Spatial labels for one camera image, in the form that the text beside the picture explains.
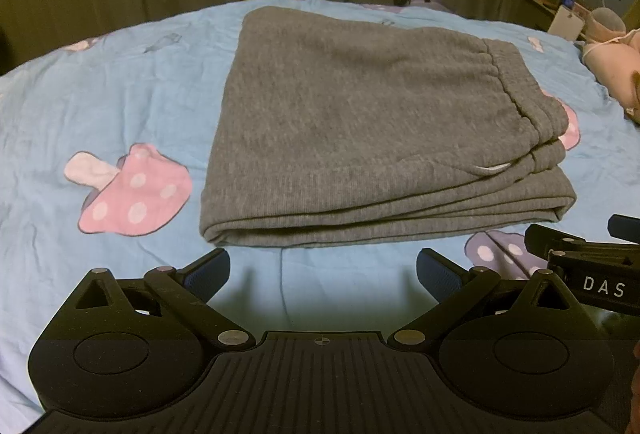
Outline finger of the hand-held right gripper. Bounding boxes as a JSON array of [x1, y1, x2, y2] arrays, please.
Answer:
[[606, 214, 640, 245], [524, 223, 588, 261]]

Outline blue mushroom print bedsheet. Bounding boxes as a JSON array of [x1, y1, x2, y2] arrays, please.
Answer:
[[0, 0, 640, 417]]

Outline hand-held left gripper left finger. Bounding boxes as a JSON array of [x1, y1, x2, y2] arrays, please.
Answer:
[[72, 247, 253, 352]]

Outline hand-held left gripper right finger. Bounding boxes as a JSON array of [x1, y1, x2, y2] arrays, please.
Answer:
[[392, 247, 573, 352]]

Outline wooden nightstand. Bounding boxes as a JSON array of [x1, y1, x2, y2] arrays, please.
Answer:
[[514, 0, 593, 35]]

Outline pink plush toy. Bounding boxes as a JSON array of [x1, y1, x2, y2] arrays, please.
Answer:
[[581, 7, 640, 125]]

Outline grey pants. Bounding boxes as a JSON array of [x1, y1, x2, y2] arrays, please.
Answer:
[[199, 6, 577, 249]]

